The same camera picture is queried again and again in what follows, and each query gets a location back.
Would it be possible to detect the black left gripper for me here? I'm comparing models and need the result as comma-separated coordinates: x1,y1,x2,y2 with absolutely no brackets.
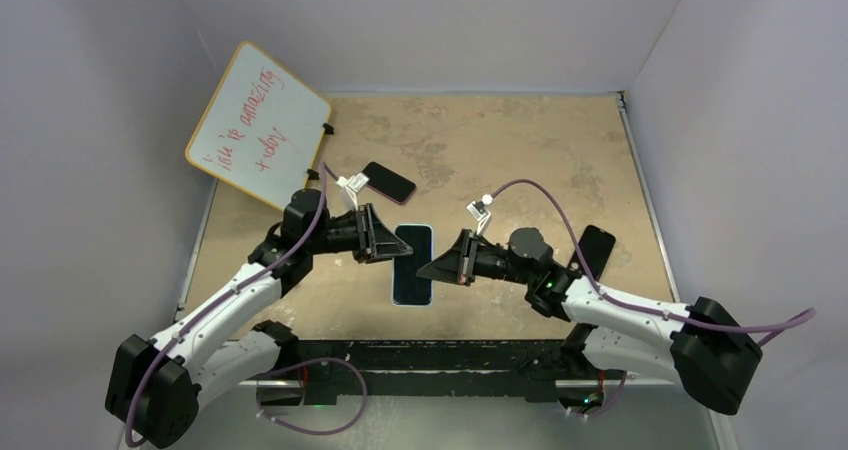
307,204,411,264

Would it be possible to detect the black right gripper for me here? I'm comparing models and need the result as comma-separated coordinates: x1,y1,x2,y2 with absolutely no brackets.
418,230,533,288

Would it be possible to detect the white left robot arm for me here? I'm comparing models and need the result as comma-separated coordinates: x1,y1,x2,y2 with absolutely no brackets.
105,189,413,448

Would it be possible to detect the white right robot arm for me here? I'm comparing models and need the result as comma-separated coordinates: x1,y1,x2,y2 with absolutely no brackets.
417,228,763,415

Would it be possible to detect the black phone with pink edge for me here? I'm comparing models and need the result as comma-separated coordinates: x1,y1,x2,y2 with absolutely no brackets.
362,161,417,205

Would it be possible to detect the black phone case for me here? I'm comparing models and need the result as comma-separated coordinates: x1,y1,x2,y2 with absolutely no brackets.
579,225,617,280

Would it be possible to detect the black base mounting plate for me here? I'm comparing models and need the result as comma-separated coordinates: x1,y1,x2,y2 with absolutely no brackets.
233,339,627,407

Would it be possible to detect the yellow framed whiteboard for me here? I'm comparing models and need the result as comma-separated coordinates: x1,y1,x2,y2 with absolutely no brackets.
185,41,332,209

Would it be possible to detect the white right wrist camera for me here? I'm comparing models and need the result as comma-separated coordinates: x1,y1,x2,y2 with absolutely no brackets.
466,194,494,236

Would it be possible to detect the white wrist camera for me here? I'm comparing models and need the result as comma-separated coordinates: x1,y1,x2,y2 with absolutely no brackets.
336,172,369,210
466,194,494,236

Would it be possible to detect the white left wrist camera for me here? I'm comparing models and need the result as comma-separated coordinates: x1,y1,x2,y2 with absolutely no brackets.
336,172,369,210

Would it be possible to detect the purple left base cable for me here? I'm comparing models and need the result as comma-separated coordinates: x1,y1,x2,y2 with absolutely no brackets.
255,356,369,436

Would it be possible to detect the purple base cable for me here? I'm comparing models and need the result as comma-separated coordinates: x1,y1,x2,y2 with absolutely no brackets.
564,370,628,422
255,356,369,436

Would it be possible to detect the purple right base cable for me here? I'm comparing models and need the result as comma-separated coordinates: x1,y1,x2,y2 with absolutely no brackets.
564,370,628,422

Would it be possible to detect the aluminium front rail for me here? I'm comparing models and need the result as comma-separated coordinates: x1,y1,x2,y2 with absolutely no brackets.
135,338,670,390

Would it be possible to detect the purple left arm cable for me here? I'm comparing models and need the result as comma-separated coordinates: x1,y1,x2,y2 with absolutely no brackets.
123,162,339,450

